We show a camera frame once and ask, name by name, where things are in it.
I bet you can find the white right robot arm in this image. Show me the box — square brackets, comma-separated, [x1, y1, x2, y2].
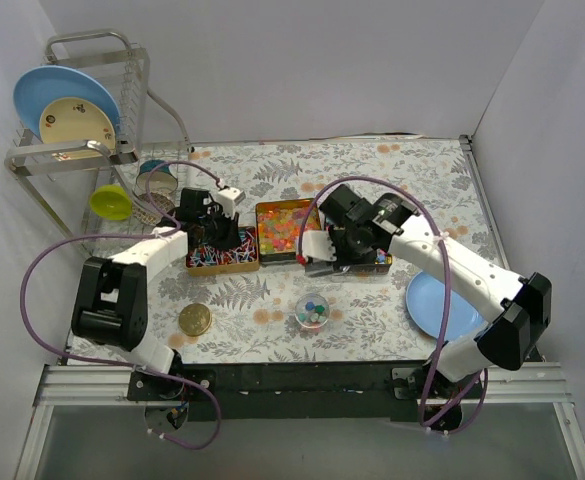
[298, 183, 552, 398]

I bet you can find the metal dish rack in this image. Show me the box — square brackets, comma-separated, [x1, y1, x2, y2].
[4, 29, 194, 239]

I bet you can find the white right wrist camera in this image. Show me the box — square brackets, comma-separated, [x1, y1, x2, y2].
[296, 230, 337, 265]

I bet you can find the tin of gummy candies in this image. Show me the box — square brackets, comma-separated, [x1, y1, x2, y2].
[255, 199, 312, 265]

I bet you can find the purple cable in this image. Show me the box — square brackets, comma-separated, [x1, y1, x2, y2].
[19, 160, 223, 450]
[295, 177, 488, 435]

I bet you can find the round gold tin lid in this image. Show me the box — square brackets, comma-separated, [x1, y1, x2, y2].
[178, 303, 212, 337]

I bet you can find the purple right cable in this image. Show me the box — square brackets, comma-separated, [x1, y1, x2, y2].
[295, 177, 488, 435]

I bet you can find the blue plate in rack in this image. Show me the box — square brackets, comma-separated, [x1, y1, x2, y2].
[12, 65, 121, 138]

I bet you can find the green plastic bowl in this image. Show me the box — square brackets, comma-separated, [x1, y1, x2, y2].
[89, 184, 132, 221]

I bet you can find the silver metal scoop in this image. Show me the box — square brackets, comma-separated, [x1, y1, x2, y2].
[304, 261, 342, 278]

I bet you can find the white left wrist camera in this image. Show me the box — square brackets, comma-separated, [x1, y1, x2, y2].
[213, 187, 245, 219]

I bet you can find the clear glass bowl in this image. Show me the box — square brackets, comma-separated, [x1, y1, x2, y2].
[294, 293, 330, 330]

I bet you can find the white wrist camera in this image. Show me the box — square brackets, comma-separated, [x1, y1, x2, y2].
[296, 230, 337, 265]
[213, 187, 245, 219]

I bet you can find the floral tablecloth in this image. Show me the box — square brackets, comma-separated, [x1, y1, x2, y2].
[66, 138, 531, 365]

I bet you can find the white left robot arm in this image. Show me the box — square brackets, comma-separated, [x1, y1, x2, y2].
[71, 186, 245, 400]

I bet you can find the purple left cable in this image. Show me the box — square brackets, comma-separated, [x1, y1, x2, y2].
[19, 160, 223, 450]

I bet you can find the gold tin of lollipops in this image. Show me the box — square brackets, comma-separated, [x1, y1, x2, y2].
[185, 226, 260, 276]

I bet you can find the tin of star candies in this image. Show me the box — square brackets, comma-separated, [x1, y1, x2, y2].
[339, 249, 393, 276]

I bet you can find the cream plate in rack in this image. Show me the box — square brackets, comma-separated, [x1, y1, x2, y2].
[39, 97, 116, 152]

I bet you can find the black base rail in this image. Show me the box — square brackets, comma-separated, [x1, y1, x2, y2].
[126, 361, 483, 424]

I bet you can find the blue patterned ceramic bowl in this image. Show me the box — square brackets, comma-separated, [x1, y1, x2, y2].
[135, 159, 178, 195]

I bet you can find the patterned round coaster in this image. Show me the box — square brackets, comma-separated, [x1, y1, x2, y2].
[132, 192, 175, 226]

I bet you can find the blue plate on table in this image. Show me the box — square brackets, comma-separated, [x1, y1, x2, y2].
[405, 271, 487, 341]

